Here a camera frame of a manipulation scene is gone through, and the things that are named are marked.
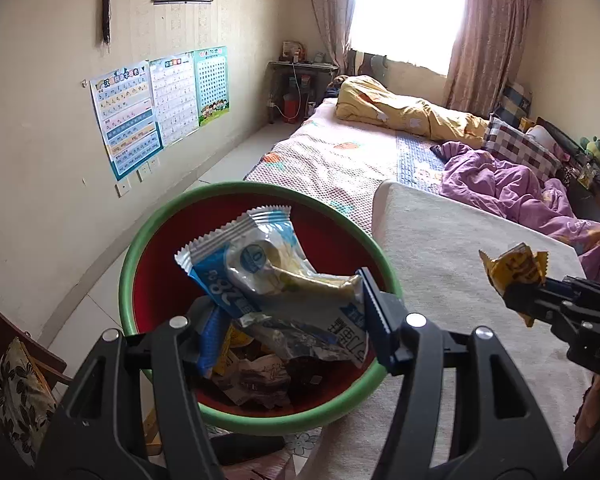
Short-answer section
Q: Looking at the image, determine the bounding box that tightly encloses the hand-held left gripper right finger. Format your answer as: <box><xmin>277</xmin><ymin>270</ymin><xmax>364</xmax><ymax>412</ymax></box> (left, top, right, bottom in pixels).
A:
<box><xmin>356</xmin><ymin>266</ymin><xmax>563</xmax><ymax>480</ymax></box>

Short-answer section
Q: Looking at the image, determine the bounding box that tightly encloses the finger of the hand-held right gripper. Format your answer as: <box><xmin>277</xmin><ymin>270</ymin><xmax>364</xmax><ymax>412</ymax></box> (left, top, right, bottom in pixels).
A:
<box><xmin>502</xmin><ymin>282</ymin><xmax>600</xmax><ymax>343</ymax></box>
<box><xmin>542</xmin><ymin>275</ymin><xmax>600</xmax><ymax>311</ymax></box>

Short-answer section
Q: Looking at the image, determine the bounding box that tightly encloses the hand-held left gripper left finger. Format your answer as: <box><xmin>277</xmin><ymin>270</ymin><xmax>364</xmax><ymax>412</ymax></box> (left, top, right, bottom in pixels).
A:
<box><xmin>35</xmin><ymin>305</ymin><xmax>231</xmax><ymax>480</ymax></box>

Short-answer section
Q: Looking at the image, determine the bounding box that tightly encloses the small yellow candy wrapper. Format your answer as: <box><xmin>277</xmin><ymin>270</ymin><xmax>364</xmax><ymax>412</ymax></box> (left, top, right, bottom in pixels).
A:
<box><xmin>479</xmin><ymin>242</ymin><xmax>551</xmax><ymax>328</ymax></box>

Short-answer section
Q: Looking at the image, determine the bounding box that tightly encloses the green bin with red inside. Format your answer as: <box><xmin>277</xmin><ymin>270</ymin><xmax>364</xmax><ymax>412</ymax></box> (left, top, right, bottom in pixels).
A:
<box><xmin>119</xmin><ymin>181</ymin><xmax>405</xmax><ymax>437</ymax></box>

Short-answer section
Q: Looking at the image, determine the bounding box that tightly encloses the silver blue snack wrapper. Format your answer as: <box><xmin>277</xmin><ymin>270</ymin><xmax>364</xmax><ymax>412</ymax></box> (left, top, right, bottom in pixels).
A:
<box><xmin>175</xmin><ymin>205</ymin><xmax>371</xmax><ymax>368</ymax></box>

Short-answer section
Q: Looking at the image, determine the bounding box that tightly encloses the white fleece table cover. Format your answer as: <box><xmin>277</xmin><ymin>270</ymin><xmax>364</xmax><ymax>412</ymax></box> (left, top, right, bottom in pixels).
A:
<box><xmin>300</xmin><ymin>180</ymin><xmax>593</xmax><ymax>480</ymax></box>

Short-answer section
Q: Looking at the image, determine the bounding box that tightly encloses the purple quilt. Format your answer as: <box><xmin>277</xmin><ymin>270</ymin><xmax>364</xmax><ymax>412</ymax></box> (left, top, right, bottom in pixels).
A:
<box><xmin>430</xmin><ymin>141</ymin><xmax>600</xmax><ymax>286</ymax></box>

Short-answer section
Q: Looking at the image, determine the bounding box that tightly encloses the checkered pillow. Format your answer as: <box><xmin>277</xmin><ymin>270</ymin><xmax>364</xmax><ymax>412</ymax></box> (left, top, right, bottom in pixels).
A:
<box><xmin>482</xmin><ymin>116</ymin><xmax>563</xmax><ymax>181</ymax></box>

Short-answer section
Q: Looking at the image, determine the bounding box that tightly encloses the blue patchwork mat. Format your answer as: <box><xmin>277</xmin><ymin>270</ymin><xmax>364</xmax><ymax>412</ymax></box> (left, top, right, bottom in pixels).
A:
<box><xmin>395</xmin><ymin>132</ymin><xmax>446</xmax><ymax>193</ymax></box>

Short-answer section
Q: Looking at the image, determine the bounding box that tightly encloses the pink white pillow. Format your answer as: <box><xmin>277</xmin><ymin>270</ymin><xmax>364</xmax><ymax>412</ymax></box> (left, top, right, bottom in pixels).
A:
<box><xmin>525</xmin><ymin>124</ymin><xmax>563</xmax><ymax>158</ymax></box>

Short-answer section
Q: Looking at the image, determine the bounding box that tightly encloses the pink carrot print bed sheet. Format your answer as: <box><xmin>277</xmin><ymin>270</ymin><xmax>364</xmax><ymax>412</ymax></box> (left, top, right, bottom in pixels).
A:
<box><xmin>242</xmin><ymin>97</ymin><xmax>401</xmax><ymax>233</ymax></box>

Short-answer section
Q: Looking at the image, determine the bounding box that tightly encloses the striped blue storage bag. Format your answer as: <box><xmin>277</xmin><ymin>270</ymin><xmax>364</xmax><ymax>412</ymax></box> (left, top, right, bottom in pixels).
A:
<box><xmin>495</xmin><ymin>82</ymin><xmax>533</xmax><ymax>126</ymax></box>

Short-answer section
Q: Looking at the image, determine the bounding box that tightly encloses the floral cushion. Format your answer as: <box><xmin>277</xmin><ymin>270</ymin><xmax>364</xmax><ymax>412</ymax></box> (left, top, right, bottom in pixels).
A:
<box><xmin>0</xmin><ymin>337</ymin><xmax>61</xmax><ymax>468</ymax></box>

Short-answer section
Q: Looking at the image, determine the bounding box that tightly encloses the dark wooden chair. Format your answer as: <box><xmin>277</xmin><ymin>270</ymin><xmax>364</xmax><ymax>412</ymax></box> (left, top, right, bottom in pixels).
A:
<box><xmin>0</xmin><ymin>292</ymin><xmax>73</xmax><ymax>480</ymax></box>

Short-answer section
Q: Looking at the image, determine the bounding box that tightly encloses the yellow quilt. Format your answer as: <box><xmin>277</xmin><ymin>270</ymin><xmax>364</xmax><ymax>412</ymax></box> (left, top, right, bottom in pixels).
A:
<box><xmin>335</xmin><ymin>75</ymin><xmax>491</xmax><ymax>143</ymax></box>

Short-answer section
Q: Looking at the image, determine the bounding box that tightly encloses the blue framed learning poster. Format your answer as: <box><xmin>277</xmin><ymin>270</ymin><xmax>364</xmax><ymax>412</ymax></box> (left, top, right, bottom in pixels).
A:
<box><xmin>89</xmin><ymin>60</ymin><xmax>163</xmax><ymax>182</ymax></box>

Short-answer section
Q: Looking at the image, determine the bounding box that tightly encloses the teal learning poster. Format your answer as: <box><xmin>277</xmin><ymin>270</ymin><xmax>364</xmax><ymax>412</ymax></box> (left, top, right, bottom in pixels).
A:
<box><xmin>194</xmin><ymin>46</ymin><xmax>231</xmax><ymax>128</ymax></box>

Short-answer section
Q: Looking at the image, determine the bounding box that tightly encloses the dark side desk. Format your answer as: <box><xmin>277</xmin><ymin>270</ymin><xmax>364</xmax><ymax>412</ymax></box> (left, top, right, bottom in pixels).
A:
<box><xmin>267</xmin><ymin>60</ymin><xmax>340</xmax><ymax>123</ymax></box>

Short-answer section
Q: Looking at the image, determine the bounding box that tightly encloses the beige patterned curtain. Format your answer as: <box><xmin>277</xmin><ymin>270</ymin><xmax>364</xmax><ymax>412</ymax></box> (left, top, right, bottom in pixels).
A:
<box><xmin>305</xmin><ymin>0</ymin><xmax>361</xmax><ymax>73</ymax></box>
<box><xmin>442</xmin><ymin>0</ymin><xmax>533</xmax><ymax>111</ymax></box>

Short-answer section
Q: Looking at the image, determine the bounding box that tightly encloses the bright window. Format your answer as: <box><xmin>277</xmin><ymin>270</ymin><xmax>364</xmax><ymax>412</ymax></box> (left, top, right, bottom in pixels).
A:
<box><xmin>347</xmin><ymin>0</ymin><xmax>468</xmax><ymax>78</ymax></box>

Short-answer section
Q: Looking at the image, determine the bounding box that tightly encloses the black hanging strap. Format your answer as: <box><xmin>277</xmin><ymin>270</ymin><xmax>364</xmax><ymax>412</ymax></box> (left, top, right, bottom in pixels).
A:
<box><xmin>102</xmin><ymin>0</ymin><xmax>115</xmax><ymax>46</ymax></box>

